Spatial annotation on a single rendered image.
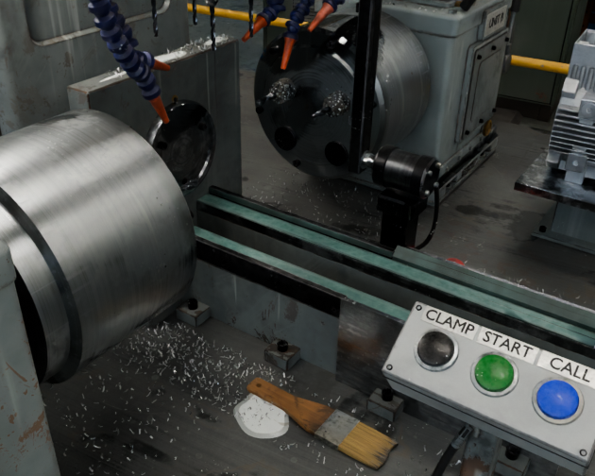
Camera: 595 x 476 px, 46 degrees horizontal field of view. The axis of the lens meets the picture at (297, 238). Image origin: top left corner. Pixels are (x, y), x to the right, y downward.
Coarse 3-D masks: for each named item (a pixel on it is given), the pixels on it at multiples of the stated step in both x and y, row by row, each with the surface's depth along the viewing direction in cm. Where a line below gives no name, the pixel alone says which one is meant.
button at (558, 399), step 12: (552, 384) 53; (564, 384) 52; (540, 396) 52; (552, 396) 52; (564, 396) 52; (576, 396) 52; (540, 408) 52; (552, 408) 52; (564, 408) 52; (576, 408) 51
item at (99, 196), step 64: (64, 128) 70; (128, 128) 72; (0, 192) 61; (64, 192) 63; (128, 192) 68; (64, 256) 61; (128, 256) 67; (192, 256) 74; (64, 320) 63; (128, 320) 70
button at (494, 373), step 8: (480, 360) 55; (488, 360) 55; (496, 360) 55; (504, 360) 55; (480, 368) 55; (488, 368) 55; (496, 368) 54; (504, 368) 54; (512, 368) 54; (480, 376) 54; (488, 376) 54; (496, 376) 54; (504, 376) 54; (512, 376) 54; (480, 384) 54; (488, 384) 54; (496, 384) 54; (504, 384) 54
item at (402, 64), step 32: (320, 32) 104; (352, 32) 105; (384, 32) 110; (288, 64) 110; (320, 64) 106; (352, 64) 104; (384, 64) 105; (416, 64) 112; (256, 96) 117; (288, 96) 110; (320, 96) 109; (352, 96) 106; (384, 96) 104; (416, 96) 113; (288, 128) 115; (320, 128) 112; (384, 128) 106; (288, 160) 119; (320, 160) 114
